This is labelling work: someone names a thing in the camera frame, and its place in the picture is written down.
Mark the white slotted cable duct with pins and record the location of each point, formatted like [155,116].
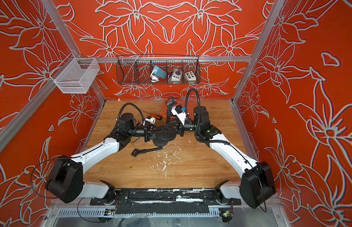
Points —
[110,213]

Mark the white box with dial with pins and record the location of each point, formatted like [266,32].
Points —
[176,75]

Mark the clear plastic wall bin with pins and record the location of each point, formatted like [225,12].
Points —
[76,76]

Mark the blue white device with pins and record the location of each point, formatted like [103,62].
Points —
[157,73]

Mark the orange black handled screwdriver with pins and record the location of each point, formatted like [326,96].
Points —
[156,116]

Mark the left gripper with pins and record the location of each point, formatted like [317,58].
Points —
[146,131]

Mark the black round stand base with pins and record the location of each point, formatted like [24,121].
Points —
[167,134]

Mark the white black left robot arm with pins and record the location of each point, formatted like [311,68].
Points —
[66,181]

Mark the black wire wall basket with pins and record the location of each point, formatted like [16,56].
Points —
[136,69]

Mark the white box with buttons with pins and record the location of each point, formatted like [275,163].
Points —
[190,77]

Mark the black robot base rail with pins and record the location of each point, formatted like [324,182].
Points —
[168,200]

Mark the orange plastic tool case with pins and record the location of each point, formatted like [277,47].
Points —
[192,103]

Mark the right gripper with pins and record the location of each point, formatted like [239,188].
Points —
[178,128]

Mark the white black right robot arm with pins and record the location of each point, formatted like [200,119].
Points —
[257,183]

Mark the black microphone stand pole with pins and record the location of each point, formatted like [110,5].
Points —
[170,103]

